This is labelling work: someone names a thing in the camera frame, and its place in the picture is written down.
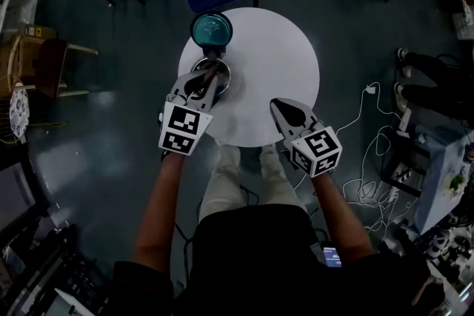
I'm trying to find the person's left forearm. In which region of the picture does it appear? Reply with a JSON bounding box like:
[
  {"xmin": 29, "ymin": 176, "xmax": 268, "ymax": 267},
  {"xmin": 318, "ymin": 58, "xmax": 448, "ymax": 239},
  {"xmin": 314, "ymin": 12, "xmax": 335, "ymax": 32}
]
[{"xmin": 131, "ymin": 149, "xmax": 186, "ymax": 275}]

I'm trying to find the steel kettle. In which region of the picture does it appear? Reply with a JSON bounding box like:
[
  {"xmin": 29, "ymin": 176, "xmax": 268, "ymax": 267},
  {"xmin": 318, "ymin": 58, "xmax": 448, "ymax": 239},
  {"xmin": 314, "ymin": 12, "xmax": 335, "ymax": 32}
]
[{"xmin": 190, "ymin": 10, "xmax": 245, "ymax": 101}]

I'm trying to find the brown wooden chair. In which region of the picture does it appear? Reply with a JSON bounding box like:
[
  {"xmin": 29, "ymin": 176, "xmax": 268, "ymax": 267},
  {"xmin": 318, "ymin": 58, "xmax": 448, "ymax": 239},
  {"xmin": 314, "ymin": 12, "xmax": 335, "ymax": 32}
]
[{"xmin": 7, "ymin": 35, "xmax": 99, "ymax": 101}]

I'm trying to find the person's black shirt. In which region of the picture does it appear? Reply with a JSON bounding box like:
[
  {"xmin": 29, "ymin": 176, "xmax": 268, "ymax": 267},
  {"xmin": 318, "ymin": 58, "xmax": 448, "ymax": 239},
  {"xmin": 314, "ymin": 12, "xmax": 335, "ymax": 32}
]
[{"xmin": 110, "ymin": 203, "xmax": 445, "ymax": 316}]

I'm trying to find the flower bouquet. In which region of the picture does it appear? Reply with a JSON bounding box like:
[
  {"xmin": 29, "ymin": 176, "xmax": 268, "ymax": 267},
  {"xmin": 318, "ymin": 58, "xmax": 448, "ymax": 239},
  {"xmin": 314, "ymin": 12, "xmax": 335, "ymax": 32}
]
[{"xmin": 447, "ymin": 173, "xmax": 467, "ymax": 193}]

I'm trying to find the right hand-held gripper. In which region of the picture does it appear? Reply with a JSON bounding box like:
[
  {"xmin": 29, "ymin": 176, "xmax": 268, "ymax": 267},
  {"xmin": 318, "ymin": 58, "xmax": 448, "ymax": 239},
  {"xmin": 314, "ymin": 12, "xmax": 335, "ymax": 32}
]
[{"xmin": 270, "ymin": 98, "xmax": 344, "ymax": 178}]

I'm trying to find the round white side table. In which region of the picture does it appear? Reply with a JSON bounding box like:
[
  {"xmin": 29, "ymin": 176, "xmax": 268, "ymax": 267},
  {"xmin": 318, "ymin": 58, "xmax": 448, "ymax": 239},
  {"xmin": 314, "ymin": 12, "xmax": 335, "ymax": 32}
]
[{"xmin": 177, "ymin": 7, "xmax": 321, "ymax": 149}]

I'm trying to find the phone with lit screen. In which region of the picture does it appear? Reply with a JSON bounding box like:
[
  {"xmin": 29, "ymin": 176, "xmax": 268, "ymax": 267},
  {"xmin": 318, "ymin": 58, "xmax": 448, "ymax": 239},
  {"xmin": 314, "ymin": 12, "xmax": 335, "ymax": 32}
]
[{"xmin": 321, "ymin": 244, "xmax": 344, "ymax": 269}]

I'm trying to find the gold wire chair patterned cushion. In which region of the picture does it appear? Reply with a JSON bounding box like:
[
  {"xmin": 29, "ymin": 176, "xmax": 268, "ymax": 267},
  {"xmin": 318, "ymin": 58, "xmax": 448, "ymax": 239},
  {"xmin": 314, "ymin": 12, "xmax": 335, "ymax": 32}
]
[{"xmin": 0, "ymin": 83, "xmax": 67, "ymax": 145}]

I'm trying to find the person's right forearm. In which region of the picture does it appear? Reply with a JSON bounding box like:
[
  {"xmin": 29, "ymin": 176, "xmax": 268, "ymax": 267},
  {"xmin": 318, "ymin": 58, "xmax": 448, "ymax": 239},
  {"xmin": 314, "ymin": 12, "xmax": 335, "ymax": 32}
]
[{"xmin": 310, "ymin": 172, "xmax": 375, "ymax": 263}]

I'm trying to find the white charger with cable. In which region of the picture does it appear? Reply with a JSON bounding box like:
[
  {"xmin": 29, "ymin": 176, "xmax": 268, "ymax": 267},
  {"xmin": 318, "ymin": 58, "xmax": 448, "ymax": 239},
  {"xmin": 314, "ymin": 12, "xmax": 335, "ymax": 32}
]
[{"xmin": 335, "ymin": 81, "xmax": 403, "ymax": 134}]

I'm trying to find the large cardboard box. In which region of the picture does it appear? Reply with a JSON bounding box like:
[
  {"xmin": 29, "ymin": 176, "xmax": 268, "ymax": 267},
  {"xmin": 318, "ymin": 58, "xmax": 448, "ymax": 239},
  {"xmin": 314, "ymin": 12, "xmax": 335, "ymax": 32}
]
[{"xmin": 0, "ymin": 24, "xmax": 59, "ymax": 95}]

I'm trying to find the table with grey-blue cloth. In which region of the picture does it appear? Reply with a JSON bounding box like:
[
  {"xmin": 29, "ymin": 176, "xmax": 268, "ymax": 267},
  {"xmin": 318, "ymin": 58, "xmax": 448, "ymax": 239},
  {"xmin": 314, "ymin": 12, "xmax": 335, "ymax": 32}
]
[{"xmin": 413, "ymin": 124, "xmax": 474, "ymax": 234}]

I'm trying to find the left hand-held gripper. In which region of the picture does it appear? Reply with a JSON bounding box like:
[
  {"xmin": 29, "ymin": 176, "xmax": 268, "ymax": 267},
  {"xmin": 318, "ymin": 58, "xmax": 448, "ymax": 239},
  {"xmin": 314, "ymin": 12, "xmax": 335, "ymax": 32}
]
[{"xmin": 158, "ymin": 69, "xmax": 220, "ymax": 156}]

